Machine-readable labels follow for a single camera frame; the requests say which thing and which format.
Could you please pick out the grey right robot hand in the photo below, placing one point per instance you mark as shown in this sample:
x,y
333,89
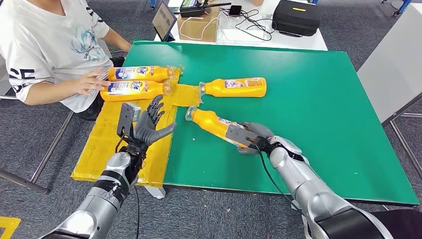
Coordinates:
x,y
263,132

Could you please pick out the person's right hand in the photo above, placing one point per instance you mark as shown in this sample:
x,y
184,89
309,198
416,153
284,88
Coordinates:
x,y
89,84

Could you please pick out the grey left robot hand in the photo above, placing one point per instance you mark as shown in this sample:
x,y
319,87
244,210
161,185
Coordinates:
x,y
146,130

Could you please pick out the orange detergent bottle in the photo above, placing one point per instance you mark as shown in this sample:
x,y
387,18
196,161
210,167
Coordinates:
x,y
207,123
158,74
217,89
132,95

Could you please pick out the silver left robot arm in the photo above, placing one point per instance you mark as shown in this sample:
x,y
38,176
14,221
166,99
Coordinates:
x,y
105,198

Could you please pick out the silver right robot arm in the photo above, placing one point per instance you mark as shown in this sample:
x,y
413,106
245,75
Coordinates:
x,y
313,191

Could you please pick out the person's right forearm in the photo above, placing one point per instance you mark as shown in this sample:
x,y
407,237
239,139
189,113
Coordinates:
x,y
49,94

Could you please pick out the yellow taped cardboard mat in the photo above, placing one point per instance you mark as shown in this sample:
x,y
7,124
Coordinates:
x,y
105,145

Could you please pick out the white table foot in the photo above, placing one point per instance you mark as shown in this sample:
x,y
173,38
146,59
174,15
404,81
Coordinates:
x,y
155,193

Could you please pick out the white table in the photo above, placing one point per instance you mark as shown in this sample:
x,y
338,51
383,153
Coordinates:
x,y
296,43

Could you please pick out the dark tablet computer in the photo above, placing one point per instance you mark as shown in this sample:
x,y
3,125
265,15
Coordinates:
x,y
163,19

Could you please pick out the clear plastic box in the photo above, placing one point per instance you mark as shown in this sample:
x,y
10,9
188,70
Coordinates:
x,y
237,34

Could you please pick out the blue metal leg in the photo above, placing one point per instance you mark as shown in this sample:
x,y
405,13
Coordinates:
x,y
152,4
404,5

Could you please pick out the brown cardboard box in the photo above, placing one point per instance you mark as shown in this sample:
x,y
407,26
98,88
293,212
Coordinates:
x,y
194,31

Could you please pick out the black carrying case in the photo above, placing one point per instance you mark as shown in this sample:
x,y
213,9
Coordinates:
x,y
296,19

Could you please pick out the black smartphone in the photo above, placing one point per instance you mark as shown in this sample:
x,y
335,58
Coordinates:
x,y
234,11

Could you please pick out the black radio with antenna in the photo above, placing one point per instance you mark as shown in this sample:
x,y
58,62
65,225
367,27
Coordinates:
x,y
191,11

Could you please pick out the grey side table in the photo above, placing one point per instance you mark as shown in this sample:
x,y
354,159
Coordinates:
x,y
392,66

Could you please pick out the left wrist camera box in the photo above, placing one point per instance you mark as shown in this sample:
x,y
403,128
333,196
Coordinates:
x,y
127,118

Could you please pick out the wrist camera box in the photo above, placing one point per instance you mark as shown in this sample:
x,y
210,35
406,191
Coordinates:
x,y
127,118
239,135

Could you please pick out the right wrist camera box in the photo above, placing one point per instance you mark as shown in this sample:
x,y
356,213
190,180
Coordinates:
x,y
239,135

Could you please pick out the metal table frame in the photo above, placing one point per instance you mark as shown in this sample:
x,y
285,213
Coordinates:
x,y
23,183
412,115

